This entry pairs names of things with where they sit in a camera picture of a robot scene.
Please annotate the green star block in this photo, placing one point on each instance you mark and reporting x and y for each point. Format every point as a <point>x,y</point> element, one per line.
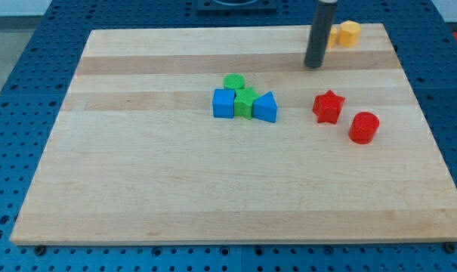
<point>243,102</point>

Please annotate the blue triangular prism block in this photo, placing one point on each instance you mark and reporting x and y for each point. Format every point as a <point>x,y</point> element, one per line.
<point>265,108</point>

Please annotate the red cylinder block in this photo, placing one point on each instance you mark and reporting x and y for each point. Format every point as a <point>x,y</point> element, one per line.
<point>363,127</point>

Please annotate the yellow block behind rod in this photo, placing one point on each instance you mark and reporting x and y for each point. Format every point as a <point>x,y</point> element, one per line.
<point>333,35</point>

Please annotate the green cylinder block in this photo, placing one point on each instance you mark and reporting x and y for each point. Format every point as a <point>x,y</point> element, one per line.
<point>234,81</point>

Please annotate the yellow hexagonal block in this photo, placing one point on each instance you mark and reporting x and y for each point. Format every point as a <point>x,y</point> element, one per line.
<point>349,33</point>

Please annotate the blue cube block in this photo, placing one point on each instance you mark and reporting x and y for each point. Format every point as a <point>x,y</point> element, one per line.
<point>223,103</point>

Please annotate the light wooden board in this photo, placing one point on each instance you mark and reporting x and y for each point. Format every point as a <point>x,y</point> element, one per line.
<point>136,157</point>

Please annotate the red star block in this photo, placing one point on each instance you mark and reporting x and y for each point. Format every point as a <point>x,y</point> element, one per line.
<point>327,107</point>

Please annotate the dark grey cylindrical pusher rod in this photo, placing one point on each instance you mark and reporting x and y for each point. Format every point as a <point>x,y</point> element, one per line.
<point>323,19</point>

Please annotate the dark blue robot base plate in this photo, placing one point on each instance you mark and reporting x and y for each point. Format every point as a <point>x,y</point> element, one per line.
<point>206,6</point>

